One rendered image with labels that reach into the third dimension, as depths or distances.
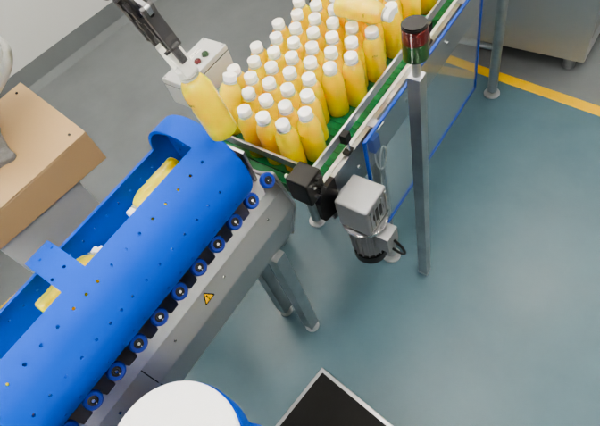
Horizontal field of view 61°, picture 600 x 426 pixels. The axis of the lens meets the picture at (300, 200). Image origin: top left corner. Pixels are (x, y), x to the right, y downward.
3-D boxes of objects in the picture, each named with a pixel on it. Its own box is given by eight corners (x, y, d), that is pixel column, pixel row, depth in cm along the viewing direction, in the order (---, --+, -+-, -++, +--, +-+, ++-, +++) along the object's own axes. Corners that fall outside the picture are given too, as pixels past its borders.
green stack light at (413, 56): (397, 62, 125) (396, 45, 121) (410, 45, 128) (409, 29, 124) (421, 67, 122) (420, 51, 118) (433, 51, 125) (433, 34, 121)
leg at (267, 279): (277, 313, 221) (230, 240, 171) (285, 302, 223) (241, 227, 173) (287, 319, 218) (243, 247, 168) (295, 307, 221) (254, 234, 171)
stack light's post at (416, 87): (418, 271, 218) (405, 78, 130) (422, 264, 219) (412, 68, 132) (427, 276, 216) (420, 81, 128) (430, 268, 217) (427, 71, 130)
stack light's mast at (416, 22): (399, 79, 130) (395, 28, 117) (411, 64, 133) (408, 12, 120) (421, 86, 127) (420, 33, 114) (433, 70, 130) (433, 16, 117)
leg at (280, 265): (303, 328, 215) (262, 257, 165) (311, 316, 217) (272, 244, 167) (314, 334, 212) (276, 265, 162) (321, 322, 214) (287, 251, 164)
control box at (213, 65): (174, 102, 161) (161, 77, 152) (213, 62, 168) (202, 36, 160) (197, 111, 156) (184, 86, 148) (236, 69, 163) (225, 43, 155)
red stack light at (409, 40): (396, 45, 121) (395, 31, 118) (409, 29, 124) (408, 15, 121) (420, 51, 118) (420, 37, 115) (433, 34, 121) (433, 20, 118)
